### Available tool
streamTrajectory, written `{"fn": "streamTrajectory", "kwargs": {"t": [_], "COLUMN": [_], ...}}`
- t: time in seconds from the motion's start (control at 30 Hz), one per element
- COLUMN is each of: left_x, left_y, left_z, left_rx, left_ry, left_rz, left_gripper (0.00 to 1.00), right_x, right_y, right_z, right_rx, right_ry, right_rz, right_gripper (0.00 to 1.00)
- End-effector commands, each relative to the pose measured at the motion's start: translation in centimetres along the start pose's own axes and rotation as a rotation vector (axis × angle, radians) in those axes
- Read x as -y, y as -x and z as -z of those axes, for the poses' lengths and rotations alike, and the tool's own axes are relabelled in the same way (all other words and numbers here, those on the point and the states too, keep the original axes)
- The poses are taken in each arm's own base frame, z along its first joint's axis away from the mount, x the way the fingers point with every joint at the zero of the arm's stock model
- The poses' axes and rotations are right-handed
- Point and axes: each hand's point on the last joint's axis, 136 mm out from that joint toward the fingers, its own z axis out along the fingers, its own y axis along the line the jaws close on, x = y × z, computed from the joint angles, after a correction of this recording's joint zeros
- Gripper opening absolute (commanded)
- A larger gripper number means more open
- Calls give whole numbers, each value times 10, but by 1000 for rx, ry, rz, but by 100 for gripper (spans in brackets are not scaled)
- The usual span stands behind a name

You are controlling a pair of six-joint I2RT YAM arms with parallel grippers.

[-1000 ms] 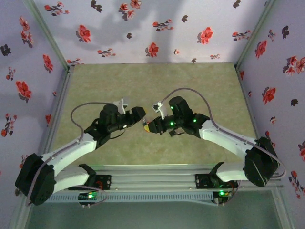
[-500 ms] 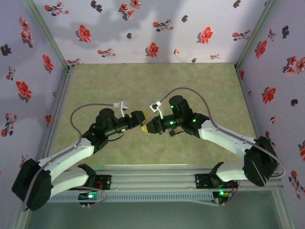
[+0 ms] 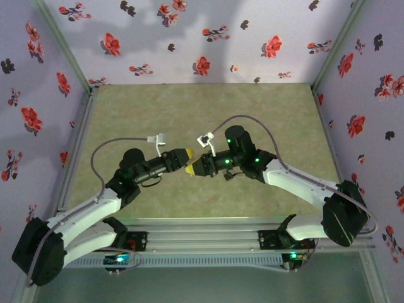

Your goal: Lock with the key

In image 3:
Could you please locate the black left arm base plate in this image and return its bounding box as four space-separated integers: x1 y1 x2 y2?
113 231 148 253

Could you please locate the grey slotted cable duct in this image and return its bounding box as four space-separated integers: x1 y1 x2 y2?
64 254 283 269

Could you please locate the aluminium mounting rail beam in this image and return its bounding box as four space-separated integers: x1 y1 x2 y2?
55 217 377 253

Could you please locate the grey aluminium frame leg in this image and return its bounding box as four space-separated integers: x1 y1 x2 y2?
11 283 35 303
359 249 392 303

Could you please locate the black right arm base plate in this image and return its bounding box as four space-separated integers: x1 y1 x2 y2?
258 229 316 252

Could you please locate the grey aluminium frame post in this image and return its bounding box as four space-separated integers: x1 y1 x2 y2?
30 0 95 95
311 0 370 92

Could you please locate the grey aluminium side rail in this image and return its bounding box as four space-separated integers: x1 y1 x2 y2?
311 84 360 225
52 86 100 222

